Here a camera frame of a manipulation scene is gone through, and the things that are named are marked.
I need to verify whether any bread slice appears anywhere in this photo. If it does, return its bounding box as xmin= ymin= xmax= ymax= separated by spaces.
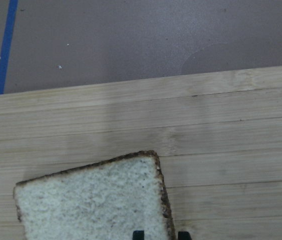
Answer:
xmin=13 ymin=150 xmax=177 ymax=240

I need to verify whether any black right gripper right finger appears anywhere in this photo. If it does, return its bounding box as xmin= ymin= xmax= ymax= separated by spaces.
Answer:
xmin=178 ymin=231 xmax=191 ymax=240

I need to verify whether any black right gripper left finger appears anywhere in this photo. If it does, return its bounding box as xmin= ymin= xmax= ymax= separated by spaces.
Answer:
xmin=132 ymin=230 xmax=144 ymax=240

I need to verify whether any wooden cutting board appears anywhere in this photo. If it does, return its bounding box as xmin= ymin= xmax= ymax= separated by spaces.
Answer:
xmin=0 ymin=66 xmax=282 ymax=240

